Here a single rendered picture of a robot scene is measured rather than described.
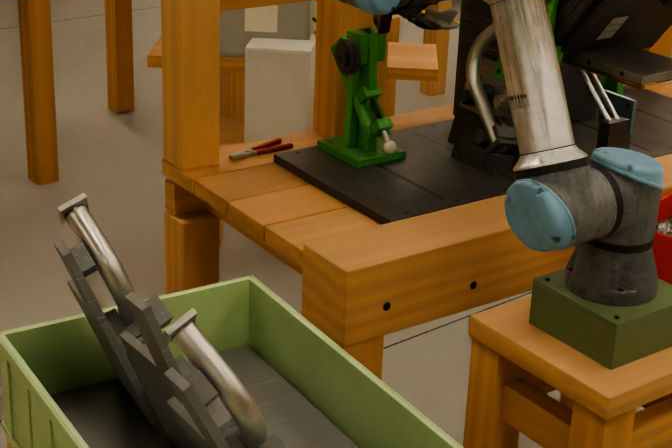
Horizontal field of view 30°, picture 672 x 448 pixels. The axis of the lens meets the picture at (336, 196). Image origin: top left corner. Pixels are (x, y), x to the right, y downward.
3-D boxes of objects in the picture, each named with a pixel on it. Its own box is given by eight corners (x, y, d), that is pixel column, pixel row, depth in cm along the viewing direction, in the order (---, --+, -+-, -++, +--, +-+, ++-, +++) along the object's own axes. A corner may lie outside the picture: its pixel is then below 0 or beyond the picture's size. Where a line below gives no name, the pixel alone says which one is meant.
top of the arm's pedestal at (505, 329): (740, 365, 208) (743, 344, 207) (606, 421, 190) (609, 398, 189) (597, 291, 232) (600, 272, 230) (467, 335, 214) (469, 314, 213)
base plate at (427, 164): (763, 138, 296) (764, 129, 295) (390, 230, 237) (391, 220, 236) (630, 91, 328) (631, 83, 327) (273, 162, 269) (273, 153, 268)
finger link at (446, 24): (474, 24, 247) (437, 5, 243) (455, 40, 251) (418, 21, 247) (474, 12, 249) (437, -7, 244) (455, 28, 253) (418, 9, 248)
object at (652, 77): (693, 80, 261) (696, 66, 259) (640, 91, 252) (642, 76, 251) (562, 36, 290) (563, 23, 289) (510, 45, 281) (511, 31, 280)
